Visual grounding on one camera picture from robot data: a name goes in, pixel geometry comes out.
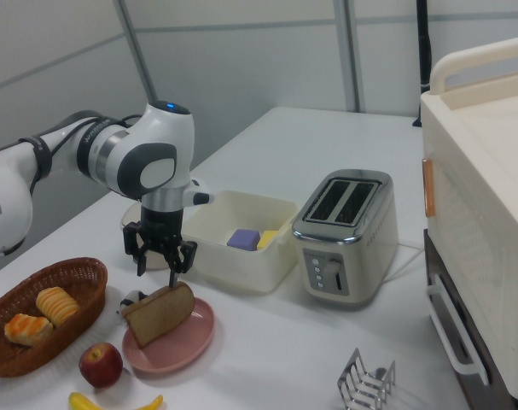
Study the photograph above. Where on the black camera pole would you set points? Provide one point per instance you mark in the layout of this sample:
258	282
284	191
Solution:
423	47

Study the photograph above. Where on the metal toast rack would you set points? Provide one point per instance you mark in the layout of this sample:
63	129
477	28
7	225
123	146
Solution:
365	384

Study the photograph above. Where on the brown wicker basket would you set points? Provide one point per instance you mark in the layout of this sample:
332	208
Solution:
83	277

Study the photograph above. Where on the long striped bread roll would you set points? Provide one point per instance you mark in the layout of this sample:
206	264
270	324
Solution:
57	305

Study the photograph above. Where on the short orange glazed bread roll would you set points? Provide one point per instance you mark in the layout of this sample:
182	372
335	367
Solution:
28	329

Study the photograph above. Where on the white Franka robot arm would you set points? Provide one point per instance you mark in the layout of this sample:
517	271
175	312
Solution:
156	141

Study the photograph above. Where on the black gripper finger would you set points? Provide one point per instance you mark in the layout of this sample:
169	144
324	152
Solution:
174	277
142	265

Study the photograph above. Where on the pink round plate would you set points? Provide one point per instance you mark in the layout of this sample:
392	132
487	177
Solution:
177	350

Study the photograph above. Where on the red apple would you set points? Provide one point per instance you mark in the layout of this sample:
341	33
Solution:
100	365

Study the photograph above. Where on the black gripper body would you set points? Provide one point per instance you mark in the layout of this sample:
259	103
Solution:
158	232

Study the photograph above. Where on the panda toy figure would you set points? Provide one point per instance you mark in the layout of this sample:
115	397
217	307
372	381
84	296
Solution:
130	297

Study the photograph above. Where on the chrome cream toaster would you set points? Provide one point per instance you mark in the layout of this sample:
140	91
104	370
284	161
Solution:
348	256

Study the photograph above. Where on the yellow foam cube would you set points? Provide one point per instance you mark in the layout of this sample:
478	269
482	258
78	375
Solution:
268	240

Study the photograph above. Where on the white plastic container box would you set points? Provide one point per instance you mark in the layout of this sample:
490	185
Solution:
241	267

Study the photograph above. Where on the purple foam cube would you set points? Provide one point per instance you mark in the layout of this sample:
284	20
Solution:
242	240

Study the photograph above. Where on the brown bread slice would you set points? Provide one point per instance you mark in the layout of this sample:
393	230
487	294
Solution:
160	316

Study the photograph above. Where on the yellow banana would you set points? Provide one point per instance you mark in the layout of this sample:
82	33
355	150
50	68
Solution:
85	402

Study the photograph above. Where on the cream oven appliance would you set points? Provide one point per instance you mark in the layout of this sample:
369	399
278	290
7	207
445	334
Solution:
476	192

